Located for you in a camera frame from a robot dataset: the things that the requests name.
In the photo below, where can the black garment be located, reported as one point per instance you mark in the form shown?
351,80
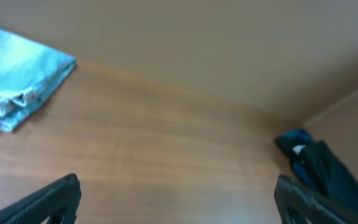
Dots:
316,166

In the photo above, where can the light blue denim shorts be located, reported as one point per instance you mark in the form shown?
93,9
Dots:
30,72

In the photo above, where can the dark blue garment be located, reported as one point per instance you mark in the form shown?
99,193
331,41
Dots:
297,137

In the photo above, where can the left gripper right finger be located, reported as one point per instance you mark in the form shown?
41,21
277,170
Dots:
299,204

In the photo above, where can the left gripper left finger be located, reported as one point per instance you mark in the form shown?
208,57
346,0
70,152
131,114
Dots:
55,203

